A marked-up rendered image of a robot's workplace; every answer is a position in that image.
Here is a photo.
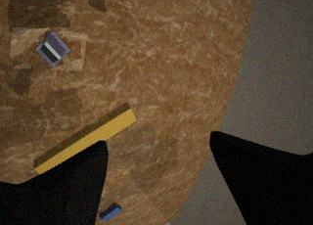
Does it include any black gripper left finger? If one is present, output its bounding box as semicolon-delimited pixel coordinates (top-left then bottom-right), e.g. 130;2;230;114
0;140;110;225

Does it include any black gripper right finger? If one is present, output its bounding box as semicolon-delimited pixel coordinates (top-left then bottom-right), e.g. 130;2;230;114
209;131;313;225

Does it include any blue rectangular block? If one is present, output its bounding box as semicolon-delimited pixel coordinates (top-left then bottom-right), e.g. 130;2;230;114
99;204;122;221

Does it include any yellow bar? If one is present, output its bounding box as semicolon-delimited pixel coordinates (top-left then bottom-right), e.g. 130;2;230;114
34;107;137;174

